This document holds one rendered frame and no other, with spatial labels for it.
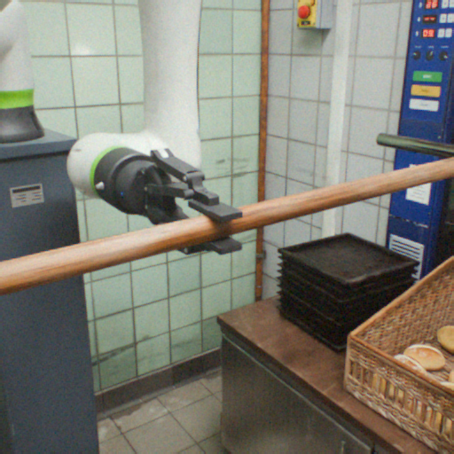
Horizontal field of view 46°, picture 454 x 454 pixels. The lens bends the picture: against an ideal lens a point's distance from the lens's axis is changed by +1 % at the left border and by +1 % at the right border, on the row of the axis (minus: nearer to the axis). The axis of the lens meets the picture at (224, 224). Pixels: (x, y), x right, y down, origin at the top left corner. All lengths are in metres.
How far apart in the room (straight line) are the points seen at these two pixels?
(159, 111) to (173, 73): 0.07
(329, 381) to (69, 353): 0.62
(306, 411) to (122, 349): 0.92
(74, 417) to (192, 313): 1.04
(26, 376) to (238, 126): 1.30
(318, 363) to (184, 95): 0.83
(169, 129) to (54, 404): 0.65
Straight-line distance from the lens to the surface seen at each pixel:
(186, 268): 2.12
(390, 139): 1.25
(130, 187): 0.72
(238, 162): 2.12
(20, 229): 1.05
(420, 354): 1.44
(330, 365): 1.44
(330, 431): 1.39
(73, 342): 1.19
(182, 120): 0.90
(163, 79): 0.89
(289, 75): 2.04
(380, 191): 0.76
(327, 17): 1.87
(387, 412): 1.29
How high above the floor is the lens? 1.37
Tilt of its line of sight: 19 degrees down
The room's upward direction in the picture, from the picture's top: straight up
